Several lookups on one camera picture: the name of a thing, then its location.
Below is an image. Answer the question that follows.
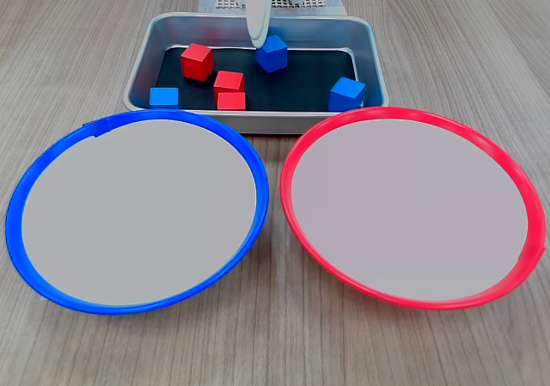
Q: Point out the white plate blue rim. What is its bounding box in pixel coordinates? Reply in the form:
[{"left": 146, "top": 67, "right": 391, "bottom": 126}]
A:
[{"left": 4, "top": 108, "right": 271, "bottom": 316}]

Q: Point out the white plate red rim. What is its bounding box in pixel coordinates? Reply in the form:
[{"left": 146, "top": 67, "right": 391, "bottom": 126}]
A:
[{"left": 279, "top": 106, "right": 547, "bottom": 312}]

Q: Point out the red cube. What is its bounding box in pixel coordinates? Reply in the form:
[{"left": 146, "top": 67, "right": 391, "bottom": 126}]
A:
[
  {"left": 216, "top": 91, "right": 247, "bottom": 112},
  {"left": 180, "top": 42, "right": 214, "bottom": 83},
  {"left": 213, "top": 70, "right": 246, "bottom": 95}
]

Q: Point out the blue cube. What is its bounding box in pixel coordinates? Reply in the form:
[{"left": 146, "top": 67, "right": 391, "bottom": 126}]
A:
[
  {"left": 328, "top": 77, "right": 367, "bottom": 113},
  {"left": 255, "top": 34, "right": 289, "bottom": 74},
  {"left": 149, "top": 87, "right": 180, "bottom": 109}
]

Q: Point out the black tray mat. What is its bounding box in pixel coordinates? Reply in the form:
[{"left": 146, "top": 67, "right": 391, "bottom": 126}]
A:
[{"left": 155, "top": 46, "right": 361, "bottom": 113}]

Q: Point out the steel tray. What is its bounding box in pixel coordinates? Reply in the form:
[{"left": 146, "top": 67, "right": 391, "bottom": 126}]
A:
[{"left": 123, "top": 11, "right": 390, "bottom": 136}]

